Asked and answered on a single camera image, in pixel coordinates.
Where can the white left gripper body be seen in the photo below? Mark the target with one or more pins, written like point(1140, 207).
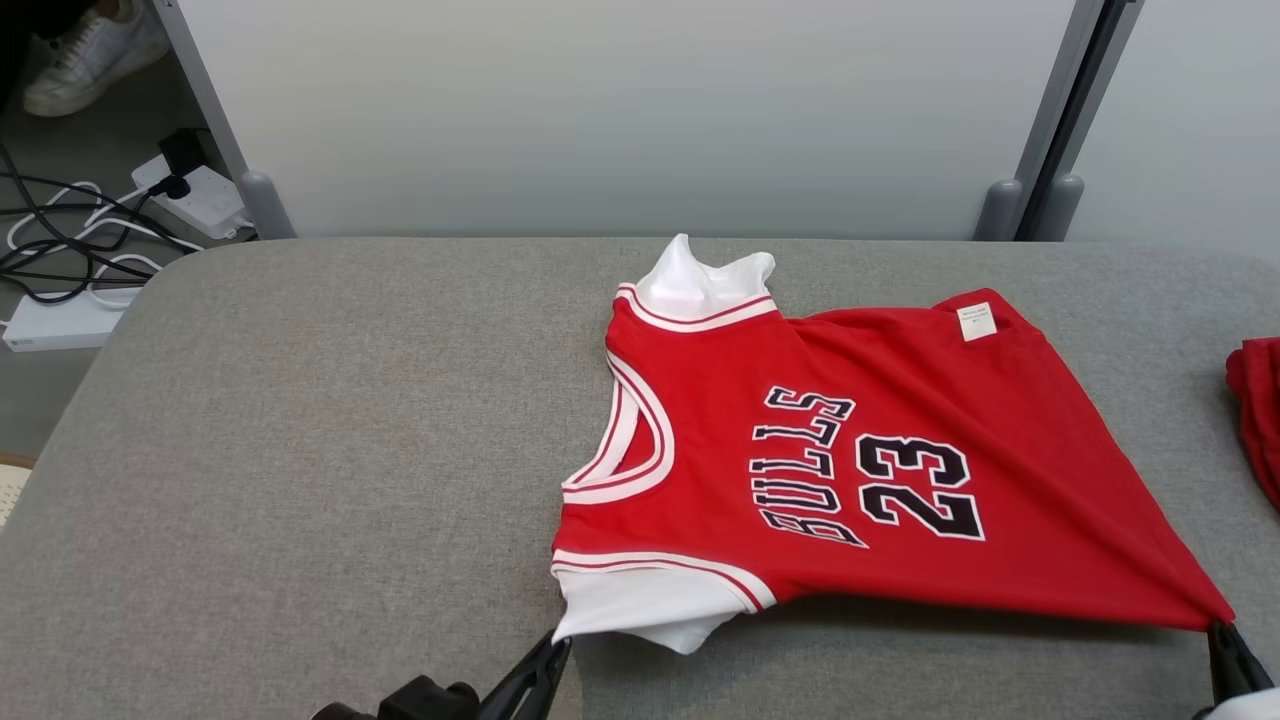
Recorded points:
point(345, 713)

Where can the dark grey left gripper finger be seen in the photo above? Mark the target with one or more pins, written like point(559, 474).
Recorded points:
point(515, 690)
point(550, 690)

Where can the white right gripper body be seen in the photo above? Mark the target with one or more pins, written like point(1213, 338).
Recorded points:
point(1250, 710)

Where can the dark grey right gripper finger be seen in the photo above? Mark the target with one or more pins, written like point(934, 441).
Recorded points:
point(1250, 675)
point(1224, 670)

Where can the red Bulls 23 shorts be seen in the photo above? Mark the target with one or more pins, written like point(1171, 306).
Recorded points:
point(1262, 420)

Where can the red Bulls 23 jersey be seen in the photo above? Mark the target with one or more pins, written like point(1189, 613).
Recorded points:
point(800, 500)

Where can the white perforated laundry basket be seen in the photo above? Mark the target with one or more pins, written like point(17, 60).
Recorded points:
point(12, 490)

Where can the flat white box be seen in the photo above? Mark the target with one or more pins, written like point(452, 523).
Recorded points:
point(60, 325)

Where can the white power strip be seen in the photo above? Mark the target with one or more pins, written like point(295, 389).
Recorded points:
point(200, 200)

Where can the black power plug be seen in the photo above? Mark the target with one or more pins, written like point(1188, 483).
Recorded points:
point(182, 155)

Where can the white sneaker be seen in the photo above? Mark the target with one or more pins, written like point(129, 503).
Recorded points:
point(90, 55)

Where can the person's black trouser legs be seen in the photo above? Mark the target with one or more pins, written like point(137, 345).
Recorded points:
point(40, 15)

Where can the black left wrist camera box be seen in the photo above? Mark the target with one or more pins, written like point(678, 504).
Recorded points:
point(425, 700)

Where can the grey partition post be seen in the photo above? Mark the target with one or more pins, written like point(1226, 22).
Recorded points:
point(1040, 110)
point(1095, 100)
point(215, 110)

